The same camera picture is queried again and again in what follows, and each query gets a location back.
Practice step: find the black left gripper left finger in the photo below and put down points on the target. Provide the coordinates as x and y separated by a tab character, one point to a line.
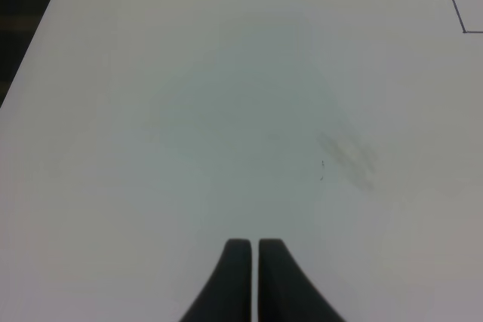
226	296

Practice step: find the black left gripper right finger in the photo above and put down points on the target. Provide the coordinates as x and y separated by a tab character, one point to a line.
284	292

